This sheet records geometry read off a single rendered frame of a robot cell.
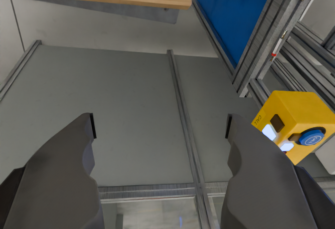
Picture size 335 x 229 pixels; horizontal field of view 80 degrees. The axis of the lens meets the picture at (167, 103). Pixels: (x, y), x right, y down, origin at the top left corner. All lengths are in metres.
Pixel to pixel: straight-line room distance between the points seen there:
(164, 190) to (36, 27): 1.21
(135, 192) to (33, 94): 0.68
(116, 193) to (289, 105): 0.60
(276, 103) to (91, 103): 0.81
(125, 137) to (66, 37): 0.85
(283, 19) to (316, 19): 1.29
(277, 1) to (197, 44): 0.99
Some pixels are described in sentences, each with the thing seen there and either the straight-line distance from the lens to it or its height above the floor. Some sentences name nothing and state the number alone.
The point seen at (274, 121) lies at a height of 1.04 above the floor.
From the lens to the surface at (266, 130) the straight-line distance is 0.47.
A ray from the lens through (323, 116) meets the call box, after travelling 0.47.
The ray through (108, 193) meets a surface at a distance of 0.78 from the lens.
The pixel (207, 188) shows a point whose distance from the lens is 0.83.
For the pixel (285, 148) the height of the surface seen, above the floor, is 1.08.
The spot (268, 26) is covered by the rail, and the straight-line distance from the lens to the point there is 0.56.
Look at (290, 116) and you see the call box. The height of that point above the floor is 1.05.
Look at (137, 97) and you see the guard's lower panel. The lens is 1.06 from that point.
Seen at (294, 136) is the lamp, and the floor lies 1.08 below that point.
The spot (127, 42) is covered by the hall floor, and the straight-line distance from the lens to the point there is 1.44.
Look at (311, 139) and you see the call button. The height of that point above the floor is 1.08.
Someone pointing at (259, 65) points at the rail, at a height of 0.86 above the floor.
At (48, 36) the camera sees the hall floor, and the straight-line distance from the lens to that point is 1.53.
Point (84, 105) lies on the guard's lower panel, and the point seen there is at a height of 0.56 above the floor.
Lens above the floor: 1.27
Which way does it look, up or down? 44 degrees down
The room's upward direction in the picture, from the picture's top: 171 degrees clockwise
